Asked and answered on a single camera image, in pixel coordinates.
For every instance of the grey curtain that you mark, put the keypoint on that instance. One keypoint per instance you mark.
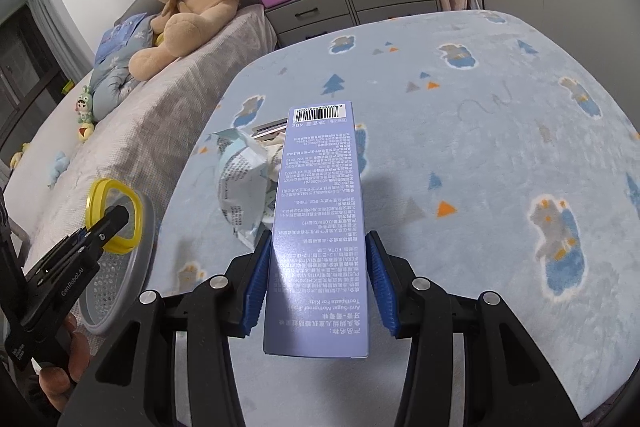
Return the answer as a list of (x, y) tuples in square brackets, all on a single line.
[(55, 27)]

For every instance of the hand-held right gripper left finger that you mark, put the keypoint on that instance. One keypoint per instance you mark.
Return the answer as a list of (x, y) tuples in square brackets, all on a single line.
[(257, 287)]

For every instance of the purple toothpaste box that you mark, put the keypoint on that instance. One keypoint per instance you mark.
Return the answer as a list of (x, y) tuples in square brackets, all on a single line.
[(320, 207)]

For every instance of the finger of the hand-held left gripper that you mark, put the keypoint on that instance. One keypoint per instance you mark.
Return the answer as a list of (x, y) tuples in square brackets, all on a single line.
[(112, 224), (80, 239)]

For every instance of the grey mesh basket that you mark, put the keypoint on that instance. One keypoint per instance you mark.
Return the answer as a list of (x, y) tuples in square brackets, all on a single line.
[(140, 267)]

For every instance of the small green plush doll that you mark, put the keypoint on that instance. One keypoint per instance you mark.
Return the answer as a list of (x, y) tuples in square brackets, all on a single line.
[(86, 109)]

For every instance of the white and blue wrapper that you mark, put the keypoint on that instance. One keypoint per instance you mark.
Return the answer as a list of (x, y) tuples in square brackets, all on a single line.
[(240, 187)]

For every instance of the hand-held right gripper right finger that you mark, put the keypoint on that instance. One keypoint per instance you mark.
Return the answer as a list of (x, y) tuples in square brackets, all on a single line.
[(382, 287)]

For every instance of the grey drawer cabinet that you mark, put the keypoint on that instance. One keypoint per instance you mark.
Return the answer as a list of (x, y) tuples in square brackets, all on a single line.
[(360, 7)]

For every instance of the small yellow plush toy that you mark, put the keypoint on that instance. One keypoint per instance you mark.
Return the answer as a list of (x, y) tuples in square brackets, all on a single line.
[(19, 155)]

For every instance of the blue patterned pillow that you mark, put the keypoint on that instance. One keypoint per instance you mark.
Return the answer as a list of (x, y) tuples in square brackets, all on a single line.
[(115, 77)]

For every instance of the small blue plush toy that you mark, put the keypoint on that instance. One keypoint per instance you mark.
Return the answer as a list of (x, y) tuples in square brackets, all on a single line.
[(59, 167)]

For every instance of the bed with grey sheet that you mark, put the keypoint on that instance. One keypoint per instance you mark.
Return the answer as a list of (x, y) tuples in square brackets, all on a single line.
[(165, 107)]

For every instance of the dark window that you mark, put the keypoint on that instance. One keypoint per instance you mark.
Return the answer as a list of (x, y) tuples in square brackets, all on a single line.
[(25, 72)]

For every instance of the person's left hand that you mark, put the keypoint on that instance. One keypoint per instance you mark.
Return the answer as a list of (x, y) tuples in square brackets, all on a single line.
[(72, 367)]

